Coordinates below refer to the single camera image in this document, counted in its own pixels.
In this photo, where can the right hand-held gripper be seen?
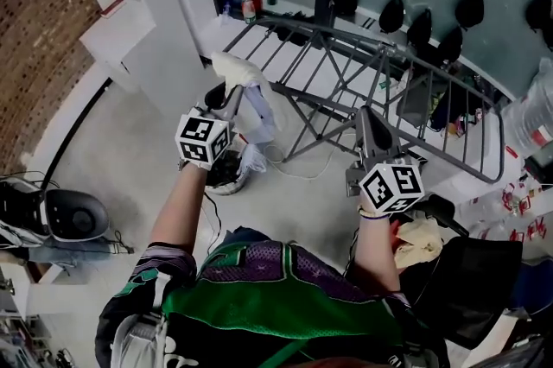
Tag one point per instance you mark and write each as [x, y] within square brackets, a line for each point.
[391, 187]

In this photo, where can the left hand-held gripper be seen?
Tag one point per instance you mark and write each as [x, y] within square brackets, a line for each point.
[202, 139]

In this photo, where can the round laundry basket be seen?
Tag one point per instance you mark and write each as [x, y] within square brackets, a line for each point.
[224, 178]

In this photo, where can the white and lavender clothes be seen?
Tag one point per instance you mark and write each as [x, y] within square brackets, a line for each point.
[239, 70]

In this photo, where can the person's right forearm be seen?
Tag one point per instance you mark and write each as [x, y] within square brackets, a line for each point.
[378, 249]

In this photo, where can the person's left forearm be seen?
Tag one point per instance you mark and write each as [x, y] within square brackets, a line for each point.
[181, 206]

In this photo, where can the purple and white wristband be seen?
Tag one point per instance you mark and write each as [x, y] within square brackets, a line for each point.
[373, 214]

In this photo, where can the beige cloth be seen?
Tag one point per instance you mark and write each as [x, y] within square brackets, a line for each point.
[417, 243]

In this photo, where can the group of red clips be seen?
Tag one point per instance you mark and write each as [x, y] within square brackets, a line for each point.
[520, 206]

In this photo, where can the white shelf unit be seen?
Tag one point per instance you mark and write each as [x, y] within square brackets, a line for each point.
[116, 33]

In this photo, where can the grey metal drying rack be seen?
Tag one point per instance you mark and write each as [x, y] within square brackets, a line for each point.
[345, 55]

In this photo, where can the red bottle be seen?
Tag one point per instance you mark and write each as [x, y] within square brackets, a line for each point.
[256, 0]

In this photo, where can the black and white appliance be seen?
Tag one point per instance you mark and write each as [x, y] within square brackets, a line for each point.
[65, 215]

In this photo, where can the red book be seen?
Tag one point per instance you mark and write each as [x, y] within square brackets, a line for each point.
[112, 7]

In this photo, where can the large clear plastic bottle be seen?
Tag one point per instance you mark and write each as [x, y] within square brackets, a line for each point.
[533, 111]

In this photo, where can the green and purple jersey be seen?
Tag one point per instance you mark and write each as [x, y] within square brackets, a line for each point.
[268, 297]

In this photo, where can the blue denim cloth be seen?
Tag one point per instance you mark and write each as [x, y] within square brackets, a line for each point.
[65, 254]

